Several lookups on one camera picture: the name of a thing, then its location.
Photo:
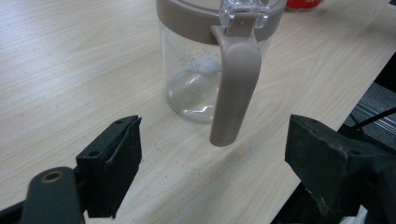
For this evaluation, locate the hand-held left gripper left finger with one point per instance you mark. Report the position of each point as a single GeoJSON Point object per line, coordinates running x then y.
{"type": "Point", "coordinates": [115, 161]}

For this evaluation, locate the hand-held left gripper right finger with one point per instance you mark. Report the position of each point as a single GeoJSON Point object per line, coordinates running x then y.
{"type": "Point", "coordinates": [330, 168]}

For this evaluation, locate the glass jar with taupe lid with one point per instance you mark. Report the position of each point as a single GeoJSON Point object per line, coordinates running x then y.
{"type": "Point", "coordinates": [193, 56]}

